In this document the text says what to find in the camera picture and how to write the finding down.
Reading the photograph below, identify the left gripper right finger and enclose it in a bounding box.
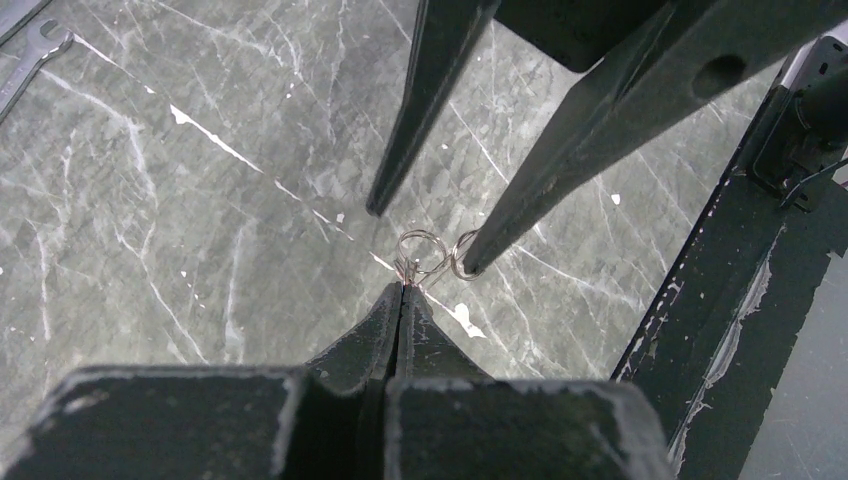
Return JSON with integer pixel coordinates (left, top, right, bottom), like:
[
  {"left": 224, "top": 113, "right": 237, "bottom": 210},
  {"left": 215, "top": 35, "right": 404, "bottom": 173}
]
[{"left": 384, "top": 286, "right": 673, "bottom": 479}]

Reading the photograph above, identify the lower silver wrench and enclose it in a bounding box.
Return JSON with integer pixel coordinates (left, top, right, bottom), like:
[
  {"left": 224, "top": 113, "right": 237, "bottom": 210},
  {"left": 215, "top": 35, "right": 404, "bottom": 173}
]
[{"left": 1, "top": 19, "right": 74, "bottom": 121}]

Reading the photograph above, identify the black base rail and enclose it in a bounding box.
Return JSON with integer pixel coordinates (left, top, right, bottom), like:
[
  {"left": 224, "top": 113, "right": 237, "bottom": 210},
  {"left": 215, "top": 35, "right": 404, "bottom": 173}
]
[{"left": 612, "top": 25, "right": 847, "bottom": 479}]

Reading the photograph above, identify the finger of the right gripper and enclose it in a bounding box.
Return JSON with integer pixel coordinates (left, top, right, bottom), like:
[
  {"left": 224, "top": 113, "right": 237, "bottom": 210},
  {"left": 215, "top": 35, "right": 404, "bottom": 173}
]
[
  {"left": 366, "top": 0, "right": 500, "bottom": 217},
  {"left": 463, "top": 0, "right": 847, "bottom": 274}
]

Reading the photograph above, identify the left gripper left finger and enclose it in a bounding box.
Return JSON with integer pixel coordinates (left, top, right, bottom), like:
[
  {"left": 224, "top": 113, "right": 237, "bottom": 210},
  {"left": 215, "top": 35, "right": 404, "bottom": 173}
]
[{"left": 4, "top": 283, "right": 405, "bottom": 479}]

